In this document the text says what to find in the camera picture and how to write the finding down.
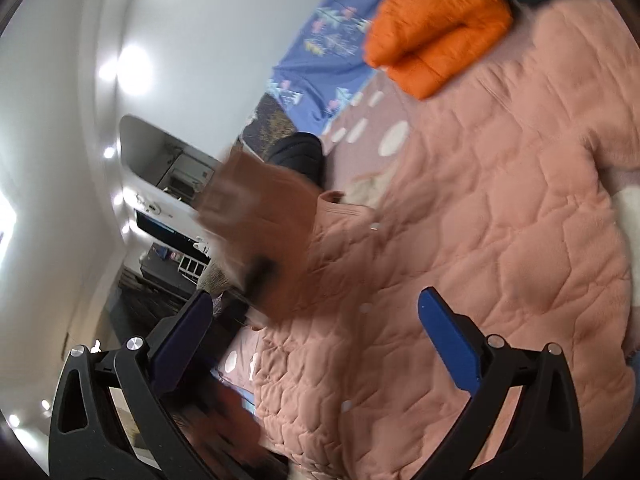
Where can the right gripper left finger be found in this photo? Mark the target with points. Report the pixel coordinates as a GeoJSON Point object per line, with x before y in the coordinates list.
{"type": "Point", "coordinates": [87, 439]}

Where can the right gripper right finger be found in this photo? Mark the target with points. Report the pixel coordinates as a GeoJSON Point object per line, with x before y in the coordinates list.
{"type": "Point", "coordinates": [522, 419]}

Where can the pink quilted jacket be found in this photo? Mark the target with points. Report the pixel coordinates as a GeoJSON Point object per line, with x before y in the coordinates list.
{"type": "Point", "coordinates": [567, 36]}

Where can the pink polka-dot bedspread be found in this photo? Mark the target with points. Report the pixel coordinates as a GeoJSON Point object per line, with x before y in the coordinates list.
{"type": "Point", "coordinates": [370, 120]}

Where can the black puffer jacket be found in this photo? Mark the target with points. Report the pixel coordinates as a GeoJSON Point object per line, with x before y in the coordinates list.
{"type": "Point", "coordinates": [303, 153]}

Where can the dark tree-print cushion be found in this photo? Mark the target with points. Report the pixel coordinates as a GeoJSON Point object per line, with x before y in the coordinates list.
{"type": "Point", "coordinates": [266, 126]}

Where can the orange puffer jacket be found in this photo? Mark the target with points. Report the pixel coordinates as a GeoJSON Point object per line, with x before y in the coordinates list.
{"type": "Point", "coordinates": [423, 44]}

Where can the blue tree-print sheet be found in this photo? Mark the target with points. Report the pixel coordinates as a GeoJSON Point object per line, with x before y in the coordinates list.
{"type": "Point", "coordinates": [323, 70]}

